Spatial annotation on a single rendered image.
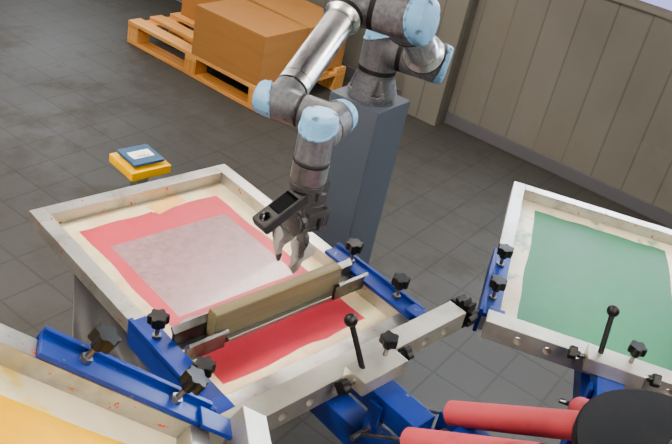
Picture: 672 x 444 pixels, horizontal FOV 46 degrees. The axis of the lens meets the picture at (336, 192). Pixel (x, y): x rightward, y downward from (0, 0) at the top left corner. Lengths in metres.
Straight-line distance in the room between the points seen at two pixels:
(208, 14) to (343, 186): 2.88
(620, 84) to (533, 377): 2.13
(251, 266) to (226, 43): 3.25
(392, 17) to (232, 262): 0.71
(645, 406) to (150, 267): 1.14
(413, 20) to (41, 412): 1.17
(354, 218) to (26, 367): 1.48
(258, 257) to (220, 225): 0.16
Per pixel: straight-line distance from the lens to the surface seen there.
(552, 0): 5.05
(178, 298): 1.86
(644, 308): 2.31
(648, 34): 4.89
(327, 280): 1.84
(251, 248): 2.05
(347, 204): 2.48
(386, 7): 1.89
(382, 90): 2.36
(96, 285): 1.83
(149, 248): 2.00
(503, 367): 3.46
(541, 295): 2.18
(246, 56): 5.01
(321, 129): 1.53
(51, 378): 1.22
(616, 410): 1.32
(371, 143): 2.36
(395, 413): 1.57
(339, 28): 1.85
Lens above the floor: 2.11
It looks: 29 degrees down
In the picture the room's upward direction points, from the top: 12 degrees clockwise
